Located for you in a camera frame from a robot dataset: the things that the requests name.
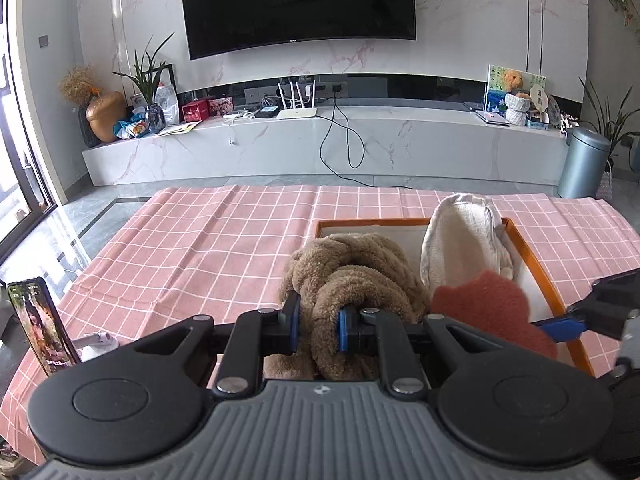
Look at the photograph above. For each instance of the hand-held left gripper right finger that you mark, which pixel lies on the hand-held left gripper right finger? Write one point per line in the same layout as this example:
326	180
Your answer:
344	330

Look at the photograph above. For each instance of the white marble tv cabinet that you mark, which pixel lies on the white marble tv cabinet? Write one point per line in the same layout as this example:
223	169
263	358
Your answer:
250	150

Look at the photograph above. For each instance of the yellow paper envelopes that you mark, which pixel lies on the yellow paper envelopes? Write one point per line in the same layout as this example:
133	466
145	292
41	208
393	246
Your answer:
180	127

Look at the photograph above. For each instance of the colourful snack packets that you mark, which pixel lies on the colourful snack packets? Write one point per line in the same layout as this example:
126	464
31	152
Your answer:
131	127

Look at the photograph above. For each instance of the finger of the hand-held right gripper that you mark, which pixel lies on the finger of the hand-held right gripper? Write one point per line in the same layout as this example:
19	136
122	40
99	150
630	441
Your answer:
565	329
625	367

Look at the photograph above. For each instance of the picture card with toys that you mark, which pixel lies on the picture card with toys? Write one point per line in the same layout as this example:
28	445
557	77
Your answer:
495	82

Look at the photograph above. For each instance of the red box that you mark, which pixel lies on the red box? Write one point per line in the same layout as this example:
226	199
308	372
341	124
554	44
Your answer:
195	111

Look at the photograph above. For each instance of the black set-top box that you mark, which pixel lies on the black set-top box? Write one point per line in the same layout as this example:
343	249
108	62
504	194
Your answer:
267	111

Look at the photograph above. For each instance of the golden vase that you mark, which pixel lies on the golden vase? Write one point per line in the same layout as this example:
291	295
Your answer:
106	117

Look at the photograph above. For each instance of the grey laptop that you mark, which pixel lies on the grey laptop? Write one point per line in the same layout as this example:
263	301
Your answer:
490	116

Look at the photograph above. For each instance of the pink checked tablecloth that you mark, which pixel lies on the pink checked tablecloth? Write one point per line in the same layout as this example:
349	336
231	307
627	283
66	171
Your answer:
200	240

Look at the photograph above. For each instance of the black television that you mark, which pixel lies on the black television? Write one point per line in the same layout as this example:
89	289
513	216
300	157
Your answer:
300	0

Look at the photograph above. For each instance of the pink photo card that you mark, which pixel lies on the pink photo card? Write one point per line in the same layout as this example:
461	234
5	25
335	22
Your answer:
220	106

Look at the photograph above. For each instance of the tall green potted plant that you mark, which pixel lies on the tall green potted plant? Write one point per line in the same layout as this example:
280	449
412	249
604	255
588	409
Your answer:
612	125

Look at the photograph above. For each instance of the dried flower bouquet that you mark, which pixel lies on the dried flower bouquet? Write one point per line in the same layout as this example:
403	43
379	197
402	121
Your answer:
77	85

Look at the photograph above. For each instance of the green plant in glass vase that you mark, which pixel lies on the green plant in glass vase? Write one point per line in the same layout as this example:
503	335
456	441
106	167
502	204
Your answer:
156	117

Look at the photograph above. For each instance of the white plastic bag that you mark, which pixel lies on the white plastic bag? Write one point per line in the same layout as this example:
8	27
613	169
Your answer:
169	105

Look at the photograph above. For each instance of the white phone stand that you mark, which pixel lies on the white phone stand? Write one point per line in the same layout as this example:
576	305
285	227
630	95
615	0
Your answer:
97	344

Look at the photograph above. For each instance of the white router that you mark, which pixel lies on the white router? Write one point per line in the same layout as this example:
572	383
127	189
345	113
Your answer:
297	113

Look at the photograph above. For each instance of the brown knotted plush cushion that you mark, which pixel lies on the brown knotted plush cushion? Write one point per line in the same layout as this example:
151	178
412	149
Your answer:
350	270

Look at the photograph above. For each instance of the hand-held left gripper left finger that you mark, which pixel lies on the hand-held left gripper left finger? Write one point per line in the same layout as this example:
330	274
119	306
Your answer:
292	325

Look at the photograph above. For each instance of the reddish brown felt piece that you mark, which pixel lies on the reddish brown felt piece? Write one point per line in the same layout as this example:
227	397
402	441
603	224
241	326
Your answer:
485	305

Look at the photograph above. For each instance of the round white hand fan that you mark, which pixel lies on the round white hand fan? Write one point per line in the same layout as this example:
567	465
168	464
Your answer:
539	97

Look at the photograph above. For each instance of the glass sliding door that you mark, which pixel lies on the glass sliding door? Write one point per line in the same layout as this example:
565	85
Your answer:
20	110

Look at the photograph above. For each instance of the white ribbed pot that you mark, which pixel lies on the white ribbed pot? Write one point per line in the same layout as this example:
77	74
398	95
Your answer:
517	107

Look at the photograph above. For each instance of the brown teddy bear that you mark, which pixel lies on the brown teddy bear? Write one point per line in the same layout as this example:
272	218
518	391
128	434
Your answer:
513	81

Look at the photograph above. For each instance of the grey metal trash bin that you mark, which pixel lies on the grey metal trash bin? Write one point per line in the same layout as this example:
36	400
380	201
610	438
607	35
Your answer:
582	165

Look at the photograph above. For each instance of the orange rimmed storage box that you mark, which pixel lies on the orange rimmed storage box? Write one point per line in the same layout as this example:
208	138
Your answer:
395	237

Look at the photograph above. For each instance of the smartphone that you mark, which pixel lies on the smartphone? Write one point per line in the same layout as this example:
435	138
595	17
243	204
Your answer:
40	325

